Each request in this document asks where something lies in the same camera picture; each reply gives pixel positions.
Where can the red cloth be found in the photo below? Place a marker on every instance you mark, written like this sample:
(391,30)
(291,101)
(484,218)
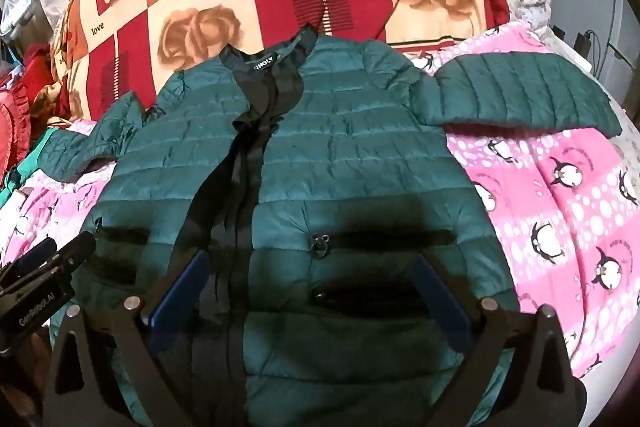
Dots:
(37,67)

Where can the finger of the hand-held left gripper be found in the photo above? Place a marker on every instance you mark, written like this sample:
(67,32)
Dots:
(36,256)
(80,251)

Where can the red ruffled heart cushion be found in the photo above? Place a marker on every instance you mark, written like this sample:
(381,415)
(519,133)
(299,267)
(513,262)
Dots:
(14,132)

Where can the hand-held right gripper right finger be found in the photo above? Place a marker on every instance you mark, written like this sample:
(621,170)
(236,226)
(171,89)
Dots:
(442,302)

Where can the dark green puffer jacket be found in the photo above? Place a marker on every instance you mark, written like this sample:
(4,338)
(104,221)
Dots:
(350,157)

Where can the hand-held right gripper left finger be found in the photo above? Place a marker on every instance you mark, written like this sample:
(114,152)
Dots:
(179,294)

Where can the pink penguin print blanket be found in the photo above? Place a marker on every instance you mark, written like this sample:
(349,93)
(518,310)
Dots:
(550,217)

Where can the teal green cloth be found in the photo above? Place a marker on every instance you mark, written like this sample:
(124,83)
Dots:
(31,157)

